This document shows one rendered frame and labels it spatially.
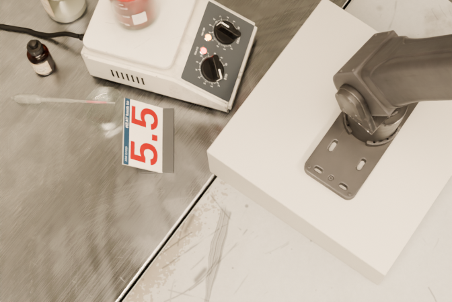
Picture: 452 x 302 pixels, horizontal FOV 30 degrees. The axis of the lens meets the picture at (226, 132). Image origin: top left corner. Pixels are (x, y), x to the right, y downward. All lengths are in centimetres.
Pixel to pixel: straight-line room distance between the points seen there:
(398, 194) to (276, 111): 18
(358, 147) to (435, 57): 26
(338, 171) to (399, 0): 30
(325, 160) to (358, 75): 16
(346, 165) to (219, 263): 20
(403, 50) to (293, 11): 36
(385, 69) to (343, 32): 24
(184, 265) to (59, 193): 19
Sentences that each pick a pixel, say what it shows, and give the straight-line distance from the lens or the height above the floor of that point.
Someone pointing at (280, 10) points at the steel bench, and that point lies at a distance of 118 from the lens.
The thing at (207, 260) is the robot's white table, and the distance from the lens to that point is 105.
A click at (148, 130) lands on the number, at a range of 109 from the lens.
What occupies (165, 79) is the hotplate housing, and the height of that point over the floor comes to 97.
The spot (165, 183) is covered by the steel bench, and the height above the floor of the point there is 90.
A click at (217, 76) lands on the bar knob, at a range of 107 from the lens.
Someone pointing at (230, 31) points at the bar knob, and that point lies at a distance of 109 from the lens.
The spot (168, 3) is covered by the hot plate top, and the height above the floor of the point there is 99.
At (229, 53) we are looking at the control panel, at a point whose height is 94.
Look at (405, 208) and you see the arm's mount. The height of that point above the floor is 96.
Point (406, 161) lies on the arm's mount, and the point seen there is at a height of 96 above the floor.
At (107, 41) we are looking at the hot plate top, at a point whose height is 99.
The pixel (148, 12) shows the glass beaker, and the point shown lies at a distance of 104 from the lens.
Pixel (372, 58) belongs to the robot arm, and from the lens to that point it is 89.
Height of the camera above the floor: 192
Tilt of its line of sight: 68 degrees down
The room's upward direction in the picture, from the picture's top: 5 degrees counter-clockwise
